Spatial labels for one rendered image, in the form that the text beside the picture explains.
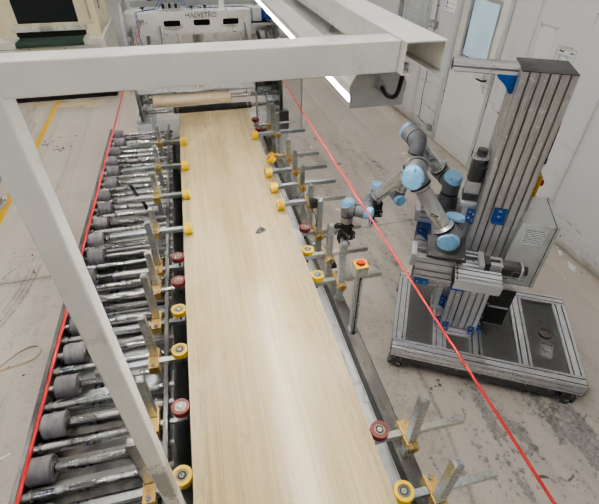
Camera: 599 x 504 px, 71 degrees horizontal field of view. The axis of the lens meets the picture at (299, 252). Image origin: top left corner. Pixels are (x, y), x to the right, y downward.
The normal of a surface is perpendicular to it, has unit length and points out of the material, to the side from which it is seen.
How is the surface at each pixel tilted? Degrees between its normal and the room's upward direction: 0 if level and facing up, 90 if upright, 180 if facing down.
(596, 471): 0
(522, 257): 90
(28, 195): 90
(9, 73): 90
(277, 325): 0
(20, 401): 0
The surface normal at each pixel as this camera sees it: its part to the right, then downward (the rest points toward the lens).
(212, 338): 0.00, -0.77
